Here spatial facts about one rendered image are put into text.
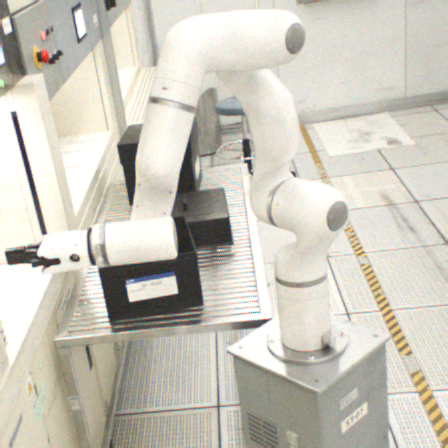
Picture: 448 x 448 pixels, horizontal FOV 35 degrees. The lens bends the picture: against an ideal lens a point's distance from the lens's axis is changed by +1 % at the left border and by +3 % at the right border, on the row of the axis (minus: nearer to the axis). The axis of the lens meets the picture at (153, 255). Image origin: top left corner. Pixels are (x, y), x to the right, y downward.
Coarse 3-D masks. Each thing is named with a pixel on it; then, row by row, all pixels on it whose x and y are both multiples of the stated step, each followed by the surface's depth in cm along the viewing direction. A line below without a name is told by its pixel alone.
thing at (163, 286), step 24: (192, 240) 197; (144, 264) 191; (168, 264) 191; (192, 264) 192; (120, 288) 193; (144, 288) 194; (168, 288) 194; (192, 288) 195; (120, 312) 196; (144, 312) 197
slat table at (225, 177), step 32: (256, 224) 243; (224, 256) 224; (256, 256) 220; (96, 288) 218; (224, 288) 205; (256, 288) 202; (64, 320) 203; (96, 320) 200; (128, 320) 304; (160, 320) 194; (192, 320) 191; (224, 320) 189; (256, 320) 187; (64, 352) 196
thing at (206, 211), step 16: (192, 192) 253; (208, 192) 250; (224, 192) 248; (176, 208) 241; (192, 208) 238; (208, 208) 236; (224, 208) 234; (192, 224) 229; (208, 224) 228; (224, 224) 228; (208, 240) 231; (224, 240) 231
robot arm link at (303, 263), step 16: (288, 192) 153; (304, 192) 150; (320, 192) 149; (336, 192) 149; (272, 208) 156; (288, 208) 152; (304, 208) 149; (320, 208) 147; (336, 208) 148; (288, 224) 154; (304, 224) 150; (320, 224) 148; (336, 224) 149; (304, 240) 151; (320, 240) 151; (288, 256) 158; (304, 256) 156; (320, 256) 158; (288, 272) 160; (304, 272) 159; (320, 272) 160
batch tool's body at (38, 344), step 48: (0, 0) 190; (0, 96) 180; (0, 144) 202; (48, 144) 201; (0, 192) 209; (48, 192) 207; (0, 240) 216; (0, 288) 204; (48, 288) 202; (0, 336) 161; (48, 336) 196; (0, 384) 159; (48, 384) 192; (96, 384) 247; (0, 432) 154; (48, 432) 187; (96, 432) 240
